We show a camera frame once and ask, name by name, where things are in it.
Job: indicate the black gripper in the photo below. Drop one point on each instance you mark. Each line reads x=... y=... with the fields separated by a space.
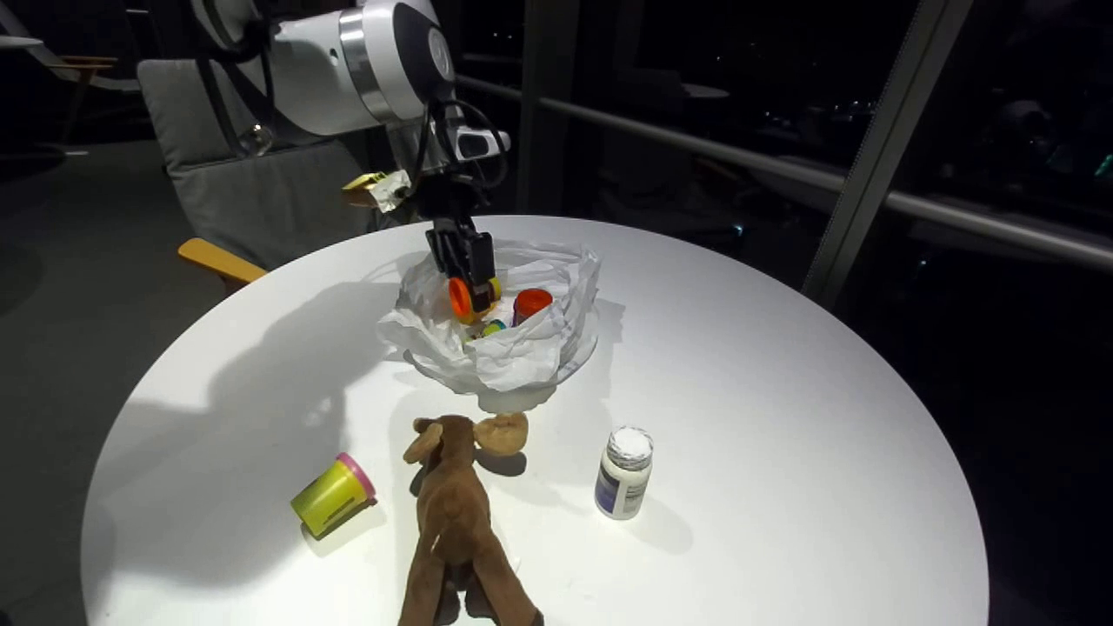
x=452 y=204

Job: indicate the brown moose plush toy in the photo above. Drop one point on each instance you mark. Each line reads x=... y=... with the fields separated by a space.
x=452 y=508

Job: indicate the grey window mullion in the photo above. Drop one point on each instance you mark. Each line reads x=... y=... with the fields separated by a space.
x=887 y=152

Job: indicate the play-doh can pink lid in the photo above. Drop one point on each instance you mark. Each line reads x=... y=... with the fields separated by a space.
x=333 y=494

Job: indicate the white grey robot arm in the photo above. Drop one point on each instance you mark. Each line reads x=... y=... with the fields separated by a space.
x=350 y=63

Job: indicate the grey chair wooden legs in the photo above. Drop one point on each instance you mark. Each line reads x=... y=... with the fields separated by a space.
x=255 y=187

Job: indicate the play-doh can orange lid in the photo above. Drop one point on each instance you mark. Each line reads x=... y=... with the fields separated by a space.
x=459 y=301

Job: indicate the dark window post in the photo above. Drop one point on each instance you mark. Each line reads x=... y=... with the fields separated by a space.
x=548 y=91

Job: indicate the white crumpled plastic bag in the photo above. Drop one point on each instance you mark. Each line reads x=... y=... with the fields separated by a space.
x=510 y=359

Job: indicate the play-doh can green lid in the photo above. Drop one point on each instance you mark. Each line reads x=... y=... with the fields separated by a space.
x=495 y=328

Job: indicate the white pill bottle blue label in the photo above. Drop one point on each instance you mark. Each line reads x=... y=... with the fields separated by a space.
x=625 y=476

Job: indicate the grey window rail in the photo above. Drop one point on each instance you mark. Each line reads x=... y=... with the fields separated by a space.
x=741 y=161

